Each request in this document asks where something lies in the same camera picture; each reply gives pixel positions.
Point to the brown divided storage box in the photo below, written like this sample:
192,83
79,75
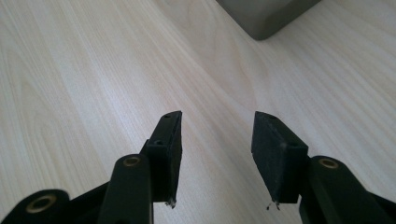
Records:
264,18

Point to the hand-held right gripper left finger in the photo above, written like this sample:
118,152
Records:
165,161

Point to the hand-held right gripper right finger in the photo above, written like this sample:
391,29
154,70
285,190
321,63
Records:
277,161

